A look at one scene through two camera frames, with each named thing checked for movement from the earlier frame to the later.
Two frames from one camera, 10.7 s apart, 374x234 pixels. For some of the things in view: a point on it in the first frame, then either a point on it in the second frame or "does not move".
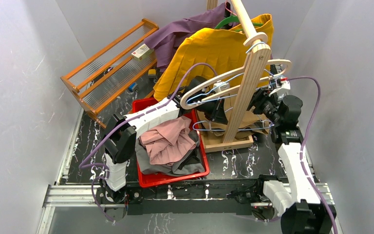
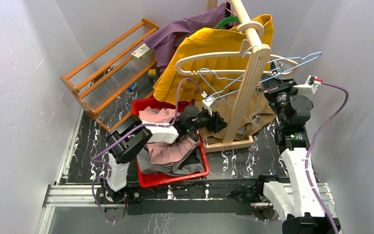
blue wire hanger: (225, 130) -> (229, 86)
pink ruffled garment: (172, 138) does not move
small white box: (142, 52) does not move
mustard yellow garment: (213, 53) does not move
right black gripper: (259, 98) -> (274, 85)
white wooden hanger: (185, 105) -> (244, 53)
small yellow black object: (152, 74) does not move
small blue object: (132, 86) does not move
